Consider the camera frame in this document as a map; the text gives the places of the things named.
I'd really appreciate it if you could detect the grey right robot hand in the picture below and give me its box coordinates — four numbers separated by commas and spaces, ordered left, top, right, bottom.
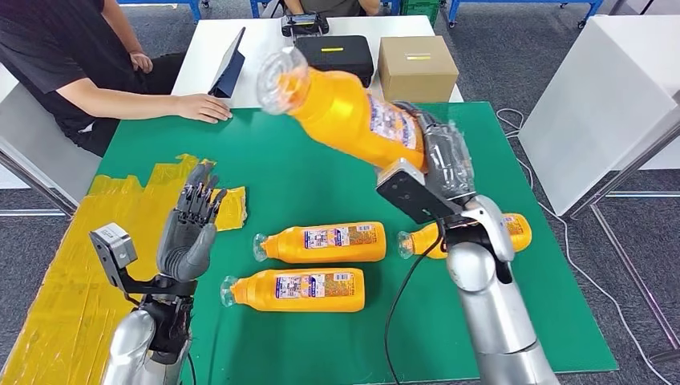
395, 100, 476, 203

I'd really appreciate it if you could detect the grey metal frame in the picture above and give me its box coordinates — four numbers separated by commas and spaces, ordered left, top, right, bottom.
568, 106, 680, 367

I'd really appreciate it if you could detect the black carrying case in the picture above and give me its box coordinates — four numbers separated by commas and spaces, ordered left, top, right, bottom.
294, 34, 375, 89

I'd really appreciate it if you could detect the white panel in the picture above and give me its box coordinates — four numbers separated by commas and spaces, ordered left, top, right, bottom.
517, 14, 680, 217
0, 63, 102, 205

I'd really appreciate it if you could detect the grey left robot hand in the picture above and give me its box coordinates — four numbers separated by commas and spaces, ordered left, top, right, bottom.
156, 161, 229, 282

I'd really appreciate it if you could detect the person's right hand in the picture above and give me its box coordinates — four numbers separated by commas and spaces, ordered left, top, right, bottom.
174, 94, 233, 124

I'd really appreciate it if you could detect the tablet in blue case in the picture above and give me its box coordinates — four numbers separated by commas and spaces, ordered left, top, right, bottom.
207, 26, 247, 99

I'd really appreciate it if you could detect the yellow tape patch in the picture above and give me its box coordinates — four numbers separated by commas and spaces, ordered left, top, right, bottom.
0, 153, 248, 385

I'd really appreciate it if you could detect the black handheld controller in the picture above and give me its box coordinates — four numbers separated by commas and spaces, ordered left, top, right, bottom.
281, 11, 330, 39

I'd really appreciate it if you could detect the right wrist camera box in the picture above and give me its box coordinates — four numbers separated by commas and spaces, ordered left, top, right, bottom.
375, 157, 452, 225

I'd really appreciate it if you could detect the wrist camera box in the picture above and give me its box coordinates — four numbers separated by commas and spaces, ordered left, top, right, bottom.
375, 157, 452, 225
88, 222, 197, 297

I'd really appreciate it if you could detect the person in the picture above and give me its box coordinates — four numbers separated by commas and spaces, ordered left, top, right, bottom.
282, 0, 382, 17
0, 0, 233, 158

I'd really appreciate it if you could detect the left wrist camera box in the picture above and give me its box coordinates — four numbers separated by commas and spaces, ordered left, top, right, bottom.
88, 222, 197, 297

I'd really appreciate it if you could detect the white floor cable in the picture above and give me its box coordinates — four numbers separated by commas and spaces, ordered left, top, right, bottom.
496, 108, 676, 385

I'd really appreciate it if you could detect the grey metal bar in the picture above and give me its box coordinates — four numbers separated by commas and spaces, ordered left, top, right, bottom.
0, 135, 79, 217

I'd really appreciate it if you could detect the white table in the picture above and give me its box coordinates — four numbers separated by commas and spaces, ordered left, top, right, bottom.
171, 14, 465, 111

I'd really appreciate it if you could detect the green plastic crate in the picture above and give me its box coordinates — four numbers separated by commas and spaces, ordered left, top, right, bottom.
399, 0, 442, 27

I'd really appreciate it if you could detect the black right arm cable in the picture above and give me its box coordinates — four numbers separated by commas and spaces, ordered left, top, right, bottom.
383, 223, 447, 385

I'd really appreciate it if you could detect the brown cardboard box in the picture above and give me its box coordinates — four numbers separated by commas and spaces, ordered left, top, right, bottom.
377, 35, 460, 103

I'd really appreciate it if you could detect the orange bottle clear cap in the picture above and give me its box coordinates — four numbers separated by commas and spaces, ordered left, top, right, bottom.
220, 267, 366, 314
256, 47, 429, 172
252, 221, 387, 265
397, 213, 532, 261

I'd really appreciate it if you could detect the person's left hand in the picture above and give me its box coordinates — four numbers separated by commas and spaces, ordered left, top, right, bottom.
128, 51, 154, 75

